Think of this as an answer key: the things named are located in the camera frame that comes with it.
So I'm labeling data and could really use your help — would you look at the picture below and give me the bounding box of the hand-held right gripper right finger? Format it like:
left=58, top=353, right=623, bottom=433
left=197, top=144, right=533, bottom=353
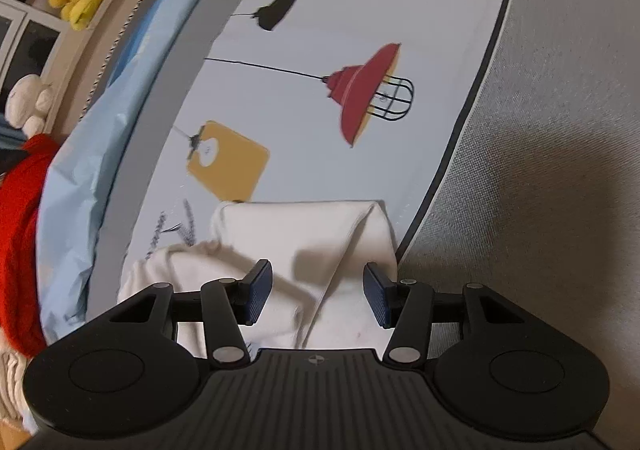
left=363, top=261, right=523, bottom=367

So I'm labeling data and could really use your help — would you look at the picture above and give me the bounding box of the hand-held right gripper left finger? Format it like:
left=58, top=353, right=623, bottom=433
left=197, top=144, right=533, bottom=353
left=116, top=259, right=274, bottom=372

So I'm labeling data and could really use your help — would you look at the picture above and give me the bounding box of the white garment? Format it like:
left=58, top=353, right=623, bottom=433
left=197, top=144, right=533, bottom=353
left=117, top=200, right=401, bottom=360

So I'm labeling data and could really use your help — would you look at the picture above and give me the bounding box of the light blue blanket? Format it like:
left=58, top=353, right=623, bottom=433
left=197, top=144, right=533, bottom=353
left=39, top=0, right=251, bottom=346

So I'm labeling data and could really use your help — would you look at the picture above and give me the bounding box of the lamp print bed sheet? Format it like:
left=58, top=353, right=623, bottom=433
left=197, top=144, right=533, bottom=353
left=82, top=0, right=527, bottom=331

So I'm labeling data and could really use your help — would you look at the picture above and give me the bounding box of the grey bed cover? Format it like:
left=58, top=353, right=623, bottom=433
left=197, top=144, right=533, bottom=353
left=397, top=0, right=640, bottom=450

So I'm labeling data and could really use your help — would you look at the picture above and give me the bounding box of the red cloth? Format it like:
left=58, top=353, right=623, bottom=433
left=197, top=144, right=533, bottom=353
left=0, top=135, right=62, bottom=356

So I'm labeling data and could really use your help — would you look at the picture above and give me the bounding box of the white knitted cloth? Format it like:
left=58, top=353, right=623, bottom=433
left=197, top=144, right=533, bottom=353
left=0, top=345, right=38, bottom=421

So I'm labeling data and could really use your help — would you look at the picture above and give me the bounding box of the white plush toy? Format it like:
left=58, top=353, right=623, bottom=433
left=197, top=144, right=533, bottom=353
left=6, top=74, right=55, bottom=135

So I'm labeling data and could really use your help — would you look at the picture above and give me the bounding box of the white framed window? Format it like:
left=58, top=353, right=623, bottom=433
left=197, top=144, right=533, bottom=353
left=0, top=0, right=68, bottom=81

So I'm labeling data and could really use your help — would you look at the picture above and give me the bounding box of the beige bed frame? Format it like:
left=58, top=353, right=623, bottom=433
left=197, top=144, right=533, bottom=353
left=45, top=0, right=211, bottom=141

